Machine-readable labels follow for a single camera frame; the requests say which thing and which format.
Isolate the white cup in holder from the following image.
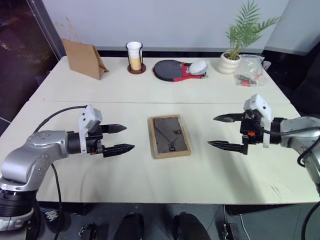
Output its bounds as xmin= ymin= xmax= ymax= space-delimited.
xmin=125 ymin=41 xmax=147 ymax=75

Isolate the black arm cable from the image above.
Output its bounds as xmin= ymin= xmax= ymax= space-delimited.
xmin=33 ymin=105 xmax=89 ymax=240
xmin=257 ymin=126 xmax=320 ymax=240

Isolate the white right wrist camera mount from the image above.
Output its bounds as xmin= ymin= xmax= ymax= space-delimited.
xmin=243 ymin=93 xmax=273 ymax=149

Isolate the white crumpled bag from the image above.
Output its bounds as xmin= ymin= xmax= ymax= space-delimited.
xmin=187 ymin=60 xmax=210 ymax=75

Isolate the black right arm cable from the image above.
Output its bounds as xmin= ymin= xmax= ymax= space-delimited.
xmin=257 ymin=126 xmax=320 ymax=240

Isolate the white ribbed plant pot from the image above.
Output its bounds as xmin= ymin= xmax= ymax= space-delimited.
xmin=216 ymin=51 xmax=241 ymax=75

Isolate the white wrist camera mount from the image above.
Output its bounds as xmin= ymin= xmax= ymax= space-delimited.
xmin=78 ymin=104 xmax=103 ymax=156
xmin=243 ymin=93 xmax=273 ymax=149

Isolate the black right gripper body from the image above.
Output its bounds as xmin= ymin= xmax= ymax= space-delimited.
xmin=239 ymin=111 xmax=263 ymax=146

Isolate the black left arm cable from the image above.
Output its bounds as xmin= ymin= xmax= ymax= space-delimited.
xmin=33 ymin=105 xmax=89 ymax=240

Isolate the clear plastic bag of parts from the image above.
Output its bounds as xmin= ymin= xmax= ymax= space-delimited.
xmin=233 ymin=53 xmax=272 ymax=88

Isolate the wooden framed black board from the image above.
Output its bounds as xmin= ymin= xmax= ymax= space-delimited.
xmin=147 ymin=114 xmax=192 ymax=160

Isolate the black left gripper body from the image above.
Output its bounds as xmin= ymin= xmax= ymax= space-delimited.
xmin=85 ymin=125 xmax=106 ymax=155

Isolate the black and red ping-pong paddle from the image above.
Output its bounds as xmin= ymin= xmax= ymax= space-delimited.
xmin=152 ymin=59 xmax=210 ymax=83

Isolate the green palm plant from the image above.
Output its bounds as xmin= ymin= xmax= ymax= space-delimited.
xmin=224 ymin=0 xmax=283 ymax=60

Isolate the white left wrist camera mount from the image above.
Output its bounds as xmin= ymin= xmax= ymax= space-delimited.
xmin=78 ymin=104 xmax=103 ymax=156

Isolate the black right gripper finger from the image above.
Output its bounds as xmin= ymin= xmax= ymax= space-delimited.
xmin=213 ymin=112 xmax=245 ymax=123
xmin=207 ymin=136 xmax=250 ymax=156

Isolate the brown paper bag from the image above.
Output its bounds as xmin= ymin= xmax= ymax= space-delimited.
xmin=61 ymin=38 xmax=110 ymax=81

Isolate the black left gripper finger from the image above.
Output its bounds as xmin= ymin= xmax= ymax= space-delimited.
xmin=102 ymin=143 xmax=136 ymax=158
xmin=100 ymin=123 xmax=128 ymax=134

